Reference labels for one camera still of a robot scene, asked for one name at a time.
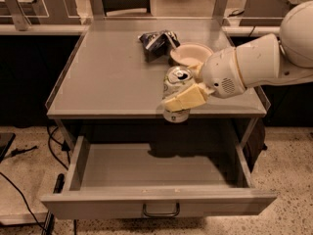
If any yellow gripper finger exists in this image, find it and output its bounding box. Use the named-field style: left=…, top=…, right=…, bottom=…
left=161, top=83, right=209, bottom=112
left=188, top=63, right=203, bottom=82

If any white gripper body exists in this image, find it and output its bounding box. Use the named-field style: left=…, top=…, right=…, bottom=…
left=201, top=47, right=246, bottom=98

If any green white 7up can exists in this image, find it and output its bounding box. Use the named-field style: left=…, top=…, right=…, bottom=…
left=162, top=66, right=194, bottom=123

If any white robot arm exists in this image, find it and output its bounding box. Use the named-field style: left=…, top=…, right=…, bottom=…
left=161, top=1, right=313, bottom=112

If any open grey top drawer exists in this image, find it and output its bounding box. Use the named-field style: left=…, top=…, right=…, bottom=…
left=42, top=136, right=277, bottom=219

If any blue crumpled chip bag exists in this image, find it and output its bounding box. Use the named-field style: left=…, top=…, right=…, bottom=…
left=139, top=30, right=180, bottom=62

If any grey cabinet table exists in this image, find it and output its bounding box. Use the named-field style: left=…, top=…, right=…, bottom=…
left=44, top=0, right=272, bottom=173

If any dark flat device on floor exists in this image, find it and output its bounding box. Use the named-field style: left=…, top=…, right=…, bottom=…
left=0, top=132, right=16, bottom=163

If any metal drawer handle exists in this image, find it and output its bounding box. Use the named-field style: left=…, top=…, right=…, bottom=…
left=142, top=203, right=180, bottom=218

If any black floor cable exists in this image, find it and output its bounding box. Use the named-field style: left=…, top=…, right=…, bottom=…
left=0, top=124, right=71, bottom=233

